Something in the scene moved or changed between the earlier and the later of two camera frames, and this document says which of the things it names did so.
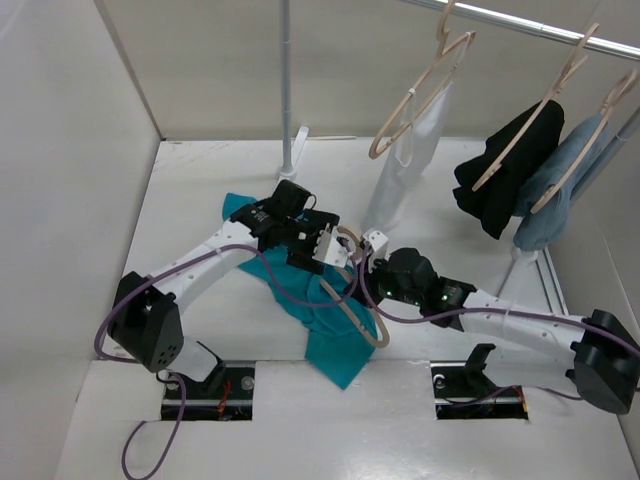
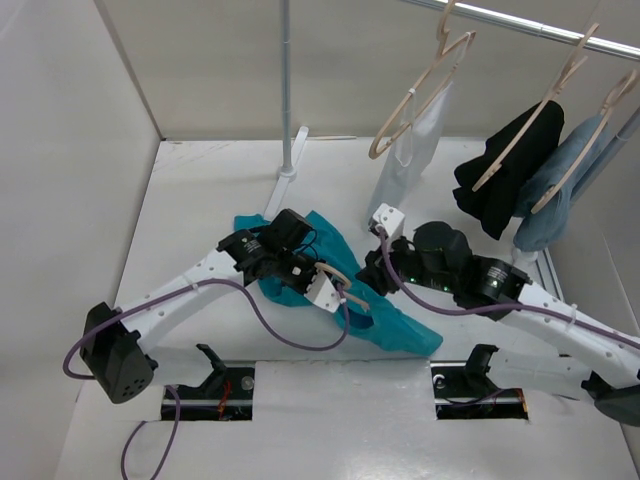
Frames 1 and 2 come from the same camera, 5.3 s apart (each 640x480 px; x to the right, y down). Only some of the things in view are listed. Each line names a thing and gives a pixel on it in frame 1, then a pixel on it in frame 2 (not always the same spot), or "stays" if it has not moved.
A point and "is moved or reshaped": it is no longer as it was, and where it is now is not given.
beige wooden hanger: (374, 339) → (346, 281)
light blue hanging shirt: (535, 231) stays
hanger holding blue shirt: (572, 166) stays
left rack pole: (287, 171) stays
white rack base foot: (290, 172) stays
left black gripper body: (304, 239) → (296, 270)
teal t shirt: (339, 333) is moved or reshaped
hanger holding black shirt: (573, 64) stays
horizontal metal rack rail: (609, 45) stays
